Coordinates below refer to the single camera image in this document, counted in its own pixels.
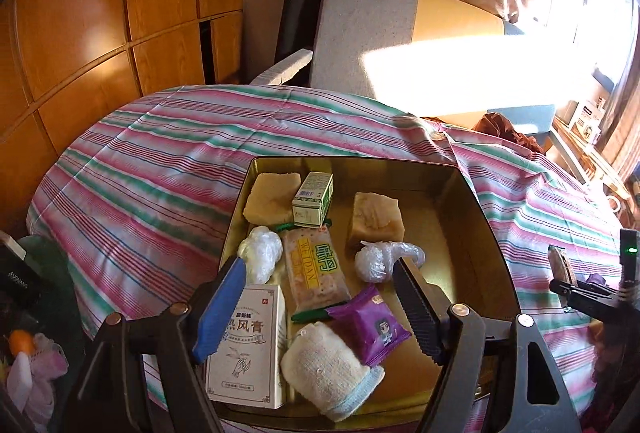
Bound orange fruit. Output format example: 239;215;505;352
7;330;35;356

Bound wooden wardrobe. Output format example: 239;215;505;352
0;0;248;194

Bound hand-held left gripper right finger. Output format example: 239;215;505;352
392;258;586;433

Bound small green white box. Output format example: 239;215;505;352
291;172;334;228

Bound light wooden bench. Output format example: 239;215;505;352
550;118;640;199

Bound gold metal tin box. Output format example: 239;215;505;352
219;156;523;431

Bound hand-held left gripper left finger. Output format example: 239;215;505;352
62;255;248;433

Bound brown cloth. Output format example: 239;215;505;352
472;112;543;154

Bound black thermos bottle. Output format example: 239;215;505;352
0;233;46;314

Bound black rolled mat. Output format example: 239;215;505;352
274;0;331;64

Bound pink hair roller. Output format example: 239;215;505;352
30;333;68;379

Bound white plastic bag ball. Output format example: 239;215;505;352
237;225;283;279
355;240;426;283

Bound pink white cloth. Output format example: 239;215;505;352
22;378;58;424

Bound white ointment box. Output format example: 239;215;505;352
205;284;288;410

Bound green edged cracker packet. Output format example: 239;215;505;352
275;220;353;324

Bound white plastic case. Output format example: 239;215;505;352
5;353;33;406

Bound grey yellow sofa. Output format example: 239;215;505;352
250;0;566;139

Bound striped pink green bedsheet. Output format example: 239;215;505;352
26;83;626;433

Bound yellow sponge cake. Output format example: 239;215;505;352
350;192;405;244
243;172;303;224

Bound brown stick packet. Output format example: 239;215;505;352
547;244;576;286

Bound white knitted glove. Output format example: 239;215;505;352
280;320;386;423

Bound white printed carton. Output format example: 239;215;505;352
570;98;608;144

